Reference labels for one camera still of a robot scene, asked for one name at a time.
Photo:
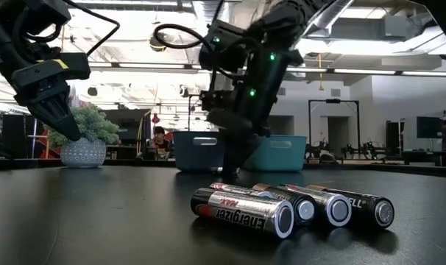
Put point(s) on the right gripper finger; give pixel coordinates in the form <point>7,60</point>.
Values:
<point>253,145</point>
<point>232,154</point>

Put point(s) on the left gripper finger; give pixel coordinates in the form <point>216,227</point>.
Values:
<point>67,114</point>
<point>52,117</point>

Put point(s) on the teal plastic bin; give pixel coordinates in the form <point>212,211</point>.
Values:
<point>282,158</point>

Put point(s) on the blue plastic bin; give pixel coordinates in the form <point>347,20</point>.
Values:
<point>197,158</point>

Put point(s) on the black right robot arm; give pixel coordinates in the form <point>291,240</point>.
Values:
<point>289,18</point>

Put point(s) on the black background robot arm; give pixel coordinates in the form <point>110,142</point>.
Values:
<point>366,149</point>
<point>315,149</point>

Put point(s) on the black hanging dome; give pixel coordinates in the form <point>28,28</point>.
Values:
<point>156,43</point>
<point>92,91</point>

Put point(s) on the silver Energizer battery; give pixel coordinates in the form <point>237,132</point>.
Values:
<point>339,211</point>
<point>245,211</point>
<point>237,188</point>

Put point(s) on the green plant in grey pot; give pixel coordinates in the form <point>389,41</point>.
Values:
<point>87,151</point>

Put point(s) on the white ceiling light strip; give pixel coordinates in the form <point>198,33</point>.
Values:
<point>99,64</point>
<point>151,66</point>
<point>363,71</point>
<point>427,73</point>
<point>307,69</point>

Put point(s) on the black background cabinets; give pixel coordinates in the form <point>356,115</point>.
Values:
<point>6,140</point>

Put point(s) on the yellow hanging pendant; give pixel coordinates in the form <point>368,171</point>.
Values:
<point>321,86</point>

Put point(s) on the dark background screen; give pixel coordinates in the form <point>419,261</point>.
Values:
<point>131,125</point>

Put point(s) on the person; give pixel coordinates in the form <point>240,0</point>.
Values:
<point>160,141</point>

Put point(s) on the grey round object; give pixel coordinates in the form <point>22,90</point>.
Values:
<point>328,158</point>

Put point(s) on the black copper Duracell battery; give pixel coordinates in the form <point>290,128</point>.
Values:
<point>304,210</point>
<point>383,213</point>

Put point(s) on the red hanging lantern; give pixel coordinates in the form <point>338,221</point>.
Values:
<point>155,118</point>

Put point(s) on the black tall cabinet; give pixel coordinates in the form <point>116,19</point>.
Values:
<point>392,134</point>

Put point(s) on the black monitor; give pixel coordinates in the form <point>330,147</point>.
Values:
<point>429,127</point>

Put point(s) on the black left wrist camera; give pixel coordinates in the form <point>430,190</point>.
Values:
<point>53,73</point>

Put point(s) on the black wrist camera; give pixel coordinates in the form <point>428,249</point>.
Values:
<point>223,48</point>
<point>53,73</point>

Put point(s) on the black gantry frame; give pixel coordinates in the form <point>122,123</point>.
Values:
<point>189,114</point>
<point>333,100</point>

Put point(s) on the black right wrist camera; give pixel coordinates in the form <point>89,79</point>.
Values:
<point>223,48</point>

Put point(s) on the grey wall vent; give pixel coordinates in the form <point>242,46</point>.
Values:
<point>335,92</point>

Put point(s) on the round silver air duct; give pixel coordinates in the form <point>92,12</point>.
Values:
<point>326,18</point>

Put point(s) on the grey rectangular air duct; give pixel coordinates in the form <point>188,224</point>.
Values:
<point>363,27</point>

